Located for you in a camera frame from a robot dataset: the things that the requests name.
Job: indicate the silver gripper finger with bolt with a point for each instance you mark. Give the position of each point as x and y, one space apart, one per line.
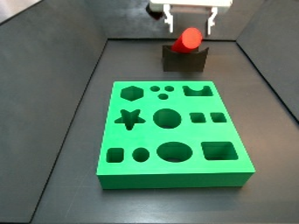
168 17

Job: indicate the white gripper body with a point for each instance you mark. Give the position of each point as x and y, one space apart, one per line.
189 5

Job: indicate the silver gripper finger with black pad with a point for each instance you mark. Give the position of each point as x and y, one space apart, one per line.
213 11

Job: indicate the red cylinder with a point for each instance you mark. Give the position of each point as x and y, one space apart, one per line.
188 41

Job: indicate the black curved cradle stand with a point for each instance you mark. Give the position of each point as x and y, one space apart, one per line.
182 62

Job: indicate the green shape sorter block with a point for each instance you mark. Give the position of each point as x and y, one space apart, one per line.
169 138

